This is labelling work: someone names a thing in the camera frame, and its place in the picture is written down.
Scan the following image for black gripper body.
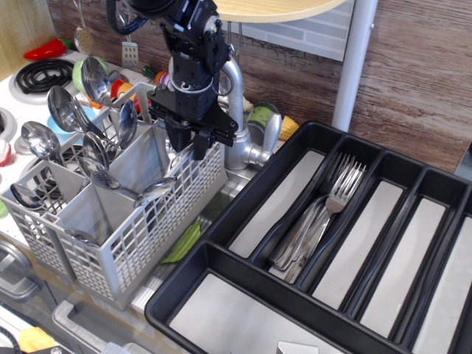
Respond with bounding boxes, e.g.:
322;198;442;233
147;76;237;147

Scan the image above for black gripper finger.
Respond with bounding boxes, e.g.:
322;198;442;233
192;127;214;161
165;116;192;152

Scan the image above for silver fork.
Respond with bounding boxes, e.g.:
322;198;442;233
165;142;193;176

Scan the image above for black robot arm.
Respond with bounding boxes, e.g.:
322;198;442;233
106;1;238;160

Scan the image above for silver spoon middle basket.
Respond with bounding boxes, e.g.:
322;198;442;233
83;131;109;168

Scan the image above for grey plastic cutlery basket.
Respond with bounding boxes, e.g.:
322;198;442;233
0;81;228;311

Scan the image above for stack of forks in tray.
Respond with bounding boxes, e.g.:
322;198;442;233
271;153;367;283

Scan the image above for black cutlery tray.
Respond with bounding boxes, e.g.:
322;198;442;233
145;122;471;353

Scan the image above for silver faucet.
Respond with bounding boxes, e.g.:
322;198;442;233
222;57;282;170

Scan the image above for silver spoon centre upright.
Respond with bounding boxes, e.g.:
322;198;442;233
118;100;137;149

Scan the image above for silver spoon front low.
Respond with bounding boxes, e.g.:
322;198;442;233
121;176;177;208

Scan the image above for green toy can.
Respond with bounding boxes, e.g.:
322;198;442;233
247;103;279;130

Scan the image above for hanging small spatula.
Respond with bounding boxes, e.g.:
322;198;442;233
121;35;139;69

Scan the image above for slotted silver spoon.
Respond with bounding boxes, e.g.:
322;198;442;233
79;157;121;190

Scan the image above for blue toy bowl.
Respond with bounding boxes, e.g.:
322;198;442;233
46;105;97;145

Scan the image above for large silver spoon top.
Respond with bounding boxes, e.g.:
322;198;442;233
81;57;121;109

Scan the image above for large silver spoon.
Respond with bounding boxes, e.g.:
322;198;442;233
47;86;106;139
81;57;121;109

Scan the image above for green toy leaf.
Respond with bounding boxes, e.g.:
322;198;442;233
161;221;201;264

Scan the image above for wooden round shelf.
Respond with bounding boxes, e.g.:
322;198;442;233
215;0;344;24

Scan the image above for large silver spoon left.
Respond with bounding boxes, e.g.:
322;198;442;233
47;86;106;139

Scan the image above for green toy bowl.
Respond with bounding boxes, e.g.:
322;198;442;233
72;56;110;94

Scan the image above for hanging slotted spoon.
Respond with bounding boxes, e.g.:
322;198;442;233
73;0;94;55

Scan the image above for silver spoon far left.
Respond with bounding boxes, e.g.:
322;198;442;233
21;121;66;167

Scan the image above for red toy pepper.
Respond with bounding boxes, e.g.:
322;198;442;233
23;38;72;61

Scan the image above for black stove burner coil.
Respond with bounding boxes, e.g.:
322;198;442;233
15;59;74;94

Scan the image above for silver spoon lower left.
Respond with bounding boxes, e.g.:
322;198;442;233
10;183;47;212

